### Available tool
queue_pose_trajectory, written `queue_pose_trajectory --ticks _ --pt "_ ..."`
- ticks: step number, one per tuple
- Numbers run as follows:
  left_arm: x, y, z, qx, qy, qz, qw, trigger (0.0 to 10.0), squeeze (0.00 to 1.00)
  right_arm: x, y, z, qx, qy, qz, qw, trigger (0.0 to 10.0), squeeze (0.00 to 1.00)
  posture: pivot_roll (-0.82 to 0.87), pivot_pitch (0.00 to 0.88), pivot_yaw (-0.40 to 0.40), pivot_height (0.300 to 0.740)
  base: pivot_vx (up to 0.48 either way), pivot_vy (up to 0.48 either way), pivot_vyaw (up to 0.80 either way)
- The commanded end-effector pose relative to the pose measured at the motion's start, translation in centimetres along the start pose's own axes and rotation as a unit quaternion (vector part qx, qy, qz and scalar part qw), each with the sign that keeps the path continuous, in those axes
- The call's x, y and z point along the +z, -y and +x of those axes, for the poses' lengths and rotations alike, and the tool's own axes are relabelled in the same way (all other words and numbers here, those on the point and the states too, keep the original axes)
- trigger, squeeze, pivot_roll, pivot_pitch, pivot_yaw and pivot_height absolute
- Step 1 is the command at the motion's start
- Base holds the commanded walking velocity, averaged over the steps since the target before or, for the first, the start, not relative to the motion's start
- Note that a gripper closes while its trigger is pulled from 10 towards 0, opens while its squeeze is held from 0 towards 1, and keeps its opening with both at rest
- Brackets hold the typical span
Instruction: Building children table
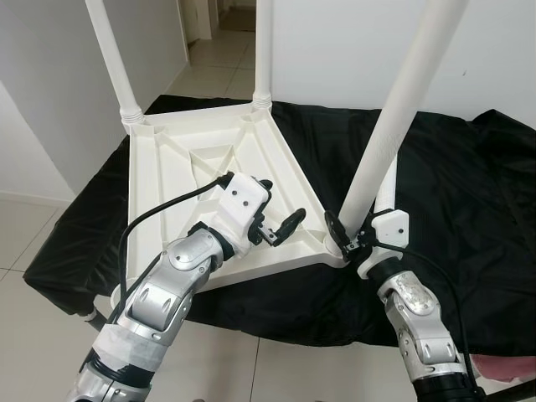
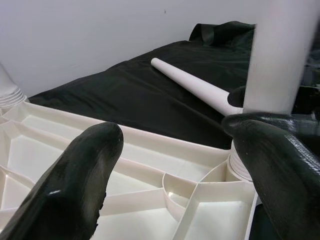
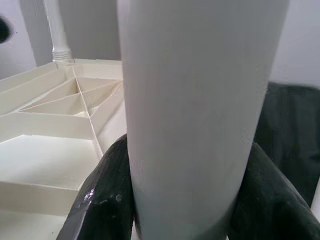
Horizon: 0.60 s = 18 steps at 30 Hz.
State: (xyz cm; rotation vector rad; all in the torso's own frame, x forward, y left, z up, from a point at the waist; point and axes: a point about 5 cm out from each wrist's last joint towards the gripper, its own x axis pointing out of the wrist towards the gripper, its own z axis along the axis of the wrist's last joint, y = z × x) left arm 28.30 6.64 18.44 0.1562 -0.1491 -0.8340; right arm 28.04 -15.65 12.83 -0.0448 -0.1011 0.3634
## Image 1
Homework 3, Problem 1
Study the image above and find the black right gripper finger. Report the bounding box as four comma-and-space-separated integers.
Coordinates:
323, 209, 353, 254

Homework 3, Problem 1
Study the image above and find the white plastic table top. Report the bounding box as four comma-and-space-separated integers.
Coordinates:
120, 96, 353, 294

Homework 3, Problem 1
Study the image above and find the pink round seat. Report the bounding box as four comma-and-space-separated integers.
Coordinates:
469, 354, 536, 384

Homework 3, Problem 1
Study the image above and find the black metal table leg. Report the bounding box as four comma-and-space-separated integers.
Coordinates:
80, 303, 114, 329

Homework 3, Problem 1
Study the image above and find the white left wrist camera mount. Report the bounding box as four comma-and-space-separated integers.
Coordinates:
208, 172, 273, 252

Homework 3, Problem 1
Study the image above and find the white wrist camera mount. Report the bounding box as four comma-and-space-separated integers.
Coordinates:
354, 208, 410, 279
208, 172, 273, 252

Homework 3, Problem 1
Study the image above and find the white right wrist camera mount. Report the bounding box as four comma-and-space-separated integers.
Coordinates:
354, 208, 410, 279

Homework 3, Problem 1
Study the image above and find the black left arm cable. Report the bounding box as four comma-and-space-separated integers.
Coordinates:
116, 172, 235, 323

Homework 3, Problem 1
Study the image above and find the pale door frame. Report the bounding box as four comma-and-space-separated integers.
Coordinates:
180, 0, 223, 43

